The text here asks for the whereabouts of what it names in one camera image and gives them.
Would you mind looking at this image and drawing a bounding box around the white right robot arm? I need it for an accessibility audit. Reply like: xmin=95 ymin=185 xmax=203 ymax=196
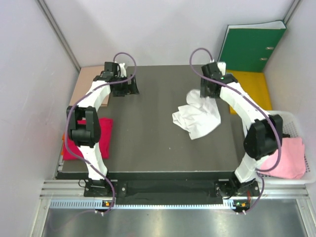
xmin=200 ymin=62 xmax=283 ymax=196

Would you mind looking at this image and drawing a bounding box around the yellow plastic folder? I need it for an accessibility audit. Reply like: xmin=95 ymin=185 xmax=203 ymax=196
xmin=227 ymin=70 xmax=273 ymax=111

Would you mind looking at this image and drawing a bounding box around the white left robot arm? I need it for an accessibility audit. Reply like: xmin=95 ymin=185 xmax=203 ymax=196
xmin=66 ymin=61 xmax=136 ymax=196

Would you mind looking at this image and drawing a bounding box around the green ring binder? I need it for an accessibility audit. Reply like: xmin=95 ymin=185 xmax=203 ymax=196
xmin=218 ymin=20 xmax=287 ymax=73

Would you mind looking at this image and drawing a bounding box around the grey slotted cable duct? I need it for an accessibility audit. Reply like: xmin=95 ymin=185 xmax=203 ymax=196
xmin=49 ymin=198 xmax=252 ymax=210

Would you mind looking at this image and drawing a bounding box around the white t shirt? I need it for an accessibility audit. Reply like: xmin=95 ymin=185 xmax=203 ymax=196
xmin=172 ymin=89 xmax=221 ymax=140

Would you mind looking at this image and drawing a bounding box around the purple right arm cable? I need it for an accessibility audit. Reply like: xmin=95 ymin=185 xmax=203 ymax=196
xmin=189 ymin=47 xmax=283 ymax=214

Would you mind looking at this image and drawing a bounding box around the tan cardboard folder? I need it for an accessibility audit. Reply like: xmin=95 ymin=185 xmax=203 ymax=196
xmin=69 ymin=66 xmax=104 ymax=106

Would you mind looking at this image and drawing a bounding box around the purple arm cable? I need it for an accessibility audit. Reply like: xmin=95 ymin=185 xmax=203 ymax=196
xmin=64 ymin=52 xmax=138 ymax=215
xmin=189 ymin=47 xmax=283 ymax=214

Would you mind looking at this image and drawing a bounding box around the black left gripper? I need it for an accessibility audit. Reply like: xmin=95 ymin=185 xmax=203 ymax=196
xmin=113 ymin=74 xmax=139 ymax=97

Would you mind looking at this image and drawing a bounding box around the folded red t shirt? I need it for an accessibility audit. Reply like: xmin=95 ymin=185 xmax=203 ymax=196
xmin=61 ymin=118 xmax=113 ymax=160

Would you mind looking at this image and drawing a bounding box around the pink t shirt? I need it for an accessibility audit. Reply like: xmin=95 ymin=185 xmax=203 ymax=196
xmin=260 ymin=137 xmax=306 ymax=179

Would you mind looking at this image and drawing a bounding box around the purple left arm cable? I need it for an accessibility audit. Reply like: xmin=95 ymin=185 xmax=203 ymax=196
xmin=64 ymin=52 xmax=138 ymax=215

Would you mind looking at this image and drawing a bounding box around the white plastic laundry basket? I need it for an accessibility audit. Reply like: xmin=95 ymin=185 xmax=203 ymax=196
xmin=263 ymin=111 xmax=316 ymax=185

